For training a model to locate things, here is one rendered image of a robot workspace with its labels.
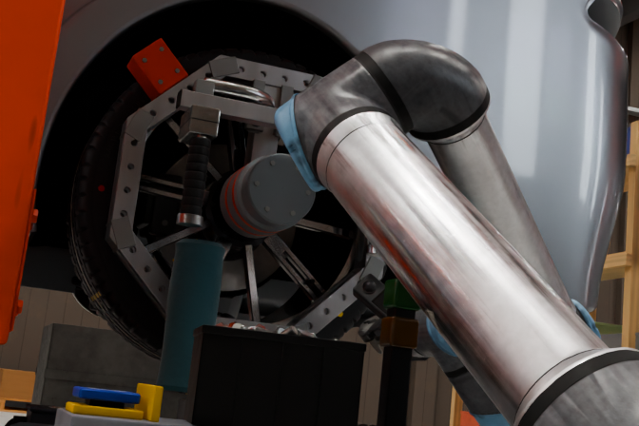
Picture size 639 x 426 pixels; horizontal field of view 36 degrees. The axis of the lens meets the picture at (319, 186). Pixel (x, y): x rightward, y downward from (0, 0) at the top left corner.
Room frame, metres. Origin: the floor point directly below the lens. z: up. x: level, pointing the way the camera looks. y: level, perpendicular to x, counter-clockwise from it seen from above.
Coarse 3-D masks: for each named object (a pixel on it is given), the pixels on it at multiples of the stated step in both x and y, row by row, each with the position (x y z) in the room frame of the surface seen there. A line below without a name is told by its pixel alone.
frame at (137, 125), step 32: (224, 64) 1.82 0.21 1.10; (256, 64) 1.84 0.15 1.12; (160, 96) 1.79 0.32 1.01; (128, 128) 1.77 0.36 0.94; (128, 160) 1.77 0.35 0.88; (128, 192) 1.82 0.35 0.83; (128, 224) 1.78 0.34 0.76; (128, 256) 1.78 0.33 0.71; (160, 288) 1.86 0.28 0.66; (352, 288) 1.92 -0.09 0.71; (224, 320) 1.84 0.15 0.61; (320, 320) 1.91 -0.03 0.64
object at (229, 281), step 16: (224, 160) 2.09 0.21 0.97; (176, 224) 2.06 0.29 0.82; (208, 240) 2.04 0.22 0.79; (288, 240) 2.14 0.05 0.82; (240, 256) 2.11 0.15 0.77; (256, 256) 2.12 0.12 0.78; (224, 272) 2.10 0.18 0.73; (240, 272) 2.11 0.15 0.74; (256, 272) 2.12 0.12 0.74; (272, 272) 2.13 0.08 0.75; (224, 288) 2.10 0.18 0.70; (240, 288) 2.11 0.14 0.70
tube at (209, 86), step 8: (200, 80) 1.62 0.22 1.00; (208, 80) 1.62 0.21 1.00; (216, 80) 1.63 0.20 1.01; (256, 80) 1.84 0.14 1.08; (200, 88) 1.62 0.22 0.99; (208, 88) 1.62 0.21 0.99; (216, 88) 1.63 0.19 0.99; (224, 88) 1.63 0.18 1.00; (232, 88) 1.64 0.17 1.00; (240, 88) 1.64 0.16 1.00; (248, 88) 1.65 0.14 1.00; (256, 88) 1.66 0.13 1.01; (264, 88) 1.85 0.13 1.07; (232, 96) 1.65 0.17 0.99; (240, 96) 1.65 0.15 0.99; (248, 96) 1.65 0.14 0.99; (256, 96) 1.66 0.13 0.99; (264, 96) 1.67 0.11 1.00; (256, 104) 1.84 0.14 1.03; (264, 104) 1.68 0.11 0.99; (272, 104) 1.70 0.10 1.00; (248, 128) 1.83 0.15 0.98; (256, 128) 1.83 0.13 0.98
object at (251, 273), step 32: (224, 96) 1.93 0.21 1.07; (160, 128) 2.06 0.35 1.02; (160, 192) 1.90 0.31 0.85; (320, 192) 2.19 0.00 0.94; (224, 224) 1.99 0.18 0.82; (320, 224) 2.01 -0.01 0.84; (352, 224) 2.03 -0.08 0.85; (224, 256) 1.95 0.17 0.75; (288, 256) 1.99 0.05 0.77; (320, 256) 2.18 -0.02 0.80; (352, 256) 2.01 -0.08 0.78; (256, 288) 1.97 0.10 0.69; (320, 288) 2.01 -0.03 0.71; (256, 320) 1.97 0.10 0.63; (288, 320) 1.97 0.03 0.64
